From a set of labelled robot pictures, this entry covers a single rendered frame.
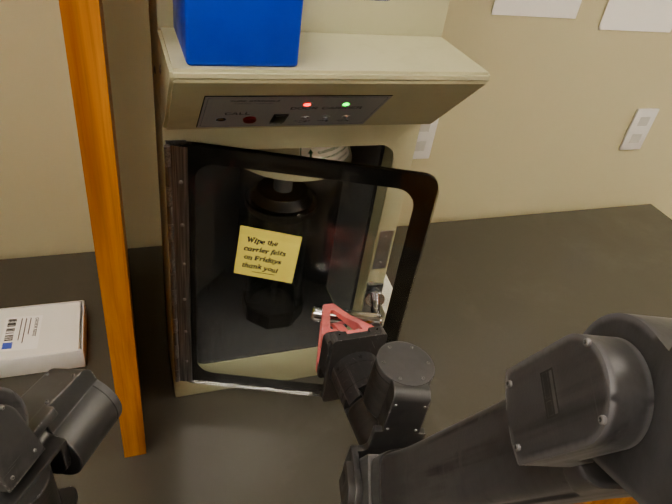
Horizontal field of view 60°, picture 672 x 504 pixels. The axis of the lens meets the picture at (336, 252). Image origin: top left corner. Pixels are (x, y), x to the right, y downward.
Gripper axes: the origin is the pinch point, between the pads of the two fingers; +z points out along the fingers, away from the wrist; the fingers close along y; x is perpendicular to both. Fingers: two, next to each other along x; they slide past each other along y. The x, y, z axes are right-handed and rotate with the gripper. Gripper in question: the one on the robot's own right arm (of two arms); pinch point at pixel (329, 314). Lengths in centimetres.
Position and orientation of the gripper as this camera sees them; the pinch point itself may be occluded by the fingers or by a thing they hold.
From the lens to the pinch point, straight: 73.5
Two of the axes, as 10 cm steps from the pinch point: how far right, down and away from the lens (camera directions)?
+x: -9.4, 0.9, -3.4
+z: -3.2, -6.0, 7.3
